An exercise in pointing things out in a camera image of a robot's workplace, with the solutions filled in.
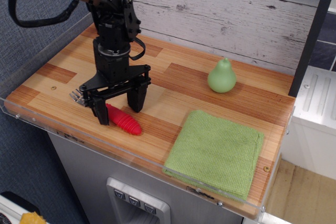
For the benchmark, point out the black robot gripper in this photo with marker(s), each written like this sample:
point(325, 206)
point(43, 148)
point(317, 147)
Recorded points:
point(115, 76)

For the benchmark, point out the red handled metal fork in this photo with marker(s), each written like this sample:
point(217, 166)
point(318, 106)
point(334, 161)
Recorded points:
point(115, 115)

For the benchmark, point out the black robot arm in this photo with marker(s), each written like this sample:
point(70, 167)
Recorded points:
point(117, 27)

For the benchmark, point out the grey toy fridge cabinet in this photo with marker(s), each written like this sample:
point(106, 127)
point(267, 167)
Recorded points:
point(90, 172)

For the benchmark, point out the clear acrylic table guard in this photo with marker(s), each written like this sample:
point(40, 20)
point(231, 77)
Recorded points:
point(259, 99)

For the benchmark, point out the green folded cloth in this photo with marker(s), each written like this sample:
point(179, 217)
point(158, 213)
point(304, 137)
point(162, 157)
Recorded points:
point(215, 154)

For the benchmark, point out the silver dispenser panel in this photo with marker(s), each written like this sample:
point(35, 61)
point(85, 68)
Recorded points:
point(135, 203)

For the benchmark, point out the green toy pear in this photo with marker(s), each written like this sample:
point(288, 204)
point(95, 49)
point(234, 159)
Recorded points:
point(222, 78)

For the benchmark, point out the yellow object at corner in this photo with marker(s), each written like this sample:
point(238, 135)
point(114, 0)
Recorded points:
point(32, 218)

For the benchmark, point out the white and black left object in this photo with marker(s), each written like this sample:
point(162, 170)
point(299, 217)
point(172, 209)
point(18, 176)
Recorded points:
point(13, 207)

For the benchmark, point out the white toy sink unit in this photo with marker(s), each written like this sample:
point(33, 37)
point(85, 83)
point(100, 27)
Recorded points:
point(310, 138)

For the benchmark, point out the dark right frame post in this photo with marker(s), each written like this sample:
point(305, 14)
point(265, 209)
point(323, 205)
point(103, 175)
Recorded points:
point(312, 38)

